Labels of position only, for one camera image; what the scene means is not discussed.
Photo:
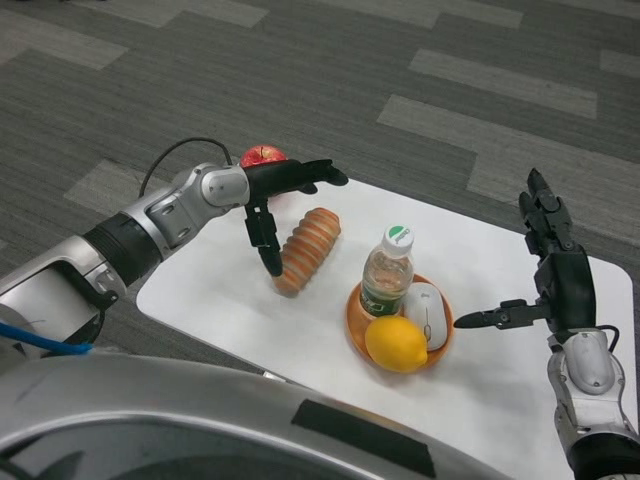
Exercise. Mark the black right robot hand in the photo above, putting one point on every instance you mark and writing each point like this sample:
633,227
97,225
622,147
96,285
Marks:
567,290

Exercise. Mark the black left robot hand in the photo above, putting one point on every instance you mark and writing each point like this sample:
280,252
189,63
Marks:
280,179

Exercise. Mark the striped bread roll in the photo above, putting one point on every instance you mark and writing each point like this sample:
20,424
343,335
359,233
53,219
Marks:
312,240

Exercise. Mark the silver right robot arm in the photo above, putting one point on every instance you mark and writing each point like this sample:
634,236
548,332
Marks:
585,365

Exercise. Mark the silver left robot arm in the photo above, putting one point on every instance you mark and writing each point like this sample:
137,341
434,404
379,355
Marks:
210,187

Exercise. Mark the red apple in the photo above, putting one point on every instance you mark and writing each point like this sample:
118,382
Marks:
260,155

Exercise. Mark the white computer mouse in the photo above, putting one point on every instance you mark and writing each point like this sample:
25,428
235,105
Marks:
427,310

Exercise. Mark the clear water bottle white cap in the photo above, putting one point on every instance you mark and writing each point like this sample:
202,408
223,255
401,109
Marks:
387,280

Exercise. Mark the orange round plate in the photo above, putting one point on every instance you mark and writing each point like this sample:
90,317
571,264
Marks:
354,320

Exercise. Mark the yellow lemon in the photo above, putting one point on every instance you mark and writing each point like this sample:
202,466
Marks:
395,345

